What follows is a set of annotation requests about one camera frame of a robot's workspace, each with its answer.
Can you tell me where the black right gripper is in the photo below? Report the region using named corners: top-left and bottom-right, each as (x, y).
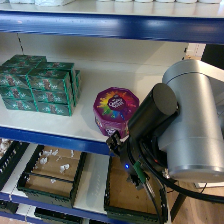
top-left (105, 83), bottom-right (180, 192)

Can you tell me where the purple Quality Street tub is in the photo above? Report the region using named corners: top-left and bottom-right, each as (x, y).
top-left (92, 86), bottom-right (140, 138)

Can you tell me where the green chocolate box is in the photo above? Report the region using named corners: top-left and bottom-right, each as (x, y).
top-left (1, 54), bottom-right (48, 69)
top-left (27, 69), bottom-right (75, 93)
top-left (35, 61), bottom-right (76, 72)
top-left (0, 65), bottom-right (34, 89)
top-left (0, 85), bottom-right (36, 101)
top-left (1, 97), bottom-right (38, 112)
top-left (32, 89), bottom-right (74, 105)
top-left (73, 69), bottom-right (83, 103)
top-left (35, 101), bottom-right (74, 117)

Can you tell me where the white shelf upright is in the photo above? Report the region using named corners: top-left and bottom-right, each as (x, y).
top-left (184, 43), bottom-right (203, 62)

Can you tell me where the brown cardboard liner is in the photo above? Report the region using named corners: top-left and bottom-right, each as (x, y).
top-left (109, 156), bottom-right (158, 214)
top-left (29, 146), bottom-right (82, 198)

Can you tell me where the black panel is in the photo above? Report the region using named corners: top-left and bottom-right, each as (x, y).
top-left (200, 43), bottom-right (224, 72)

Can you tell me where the black plastic crate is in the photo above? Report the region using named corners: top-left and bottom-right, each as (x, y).
top-left (16, 144), bottom-right (88, 209)
top-left (0, 139), bottom-right (29, 191)
top-left (0, 199), bottom-right (19, 214)
top-left (33, 207), bottom-right (84, 224)
top-left (103, 155), bottom-right (169, 224)

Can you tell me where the black stand leg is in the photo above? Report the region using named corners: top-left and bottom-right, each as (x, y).
top-left (169, 191), bottom-right (188, 222)

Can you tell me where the white plastic bag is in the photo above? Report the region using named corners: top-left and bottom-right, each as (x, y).
top-left (34, 0), bottom-right (76, 7)

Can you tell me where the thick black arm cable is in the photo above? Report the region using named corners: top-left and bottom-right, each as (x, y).
top-left (139, 143), bottom-right (224, 205)

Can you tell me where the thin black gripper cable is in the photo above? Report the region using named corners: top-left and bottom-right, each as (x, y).
top-left (141, 179), bottom-right (168, 224)

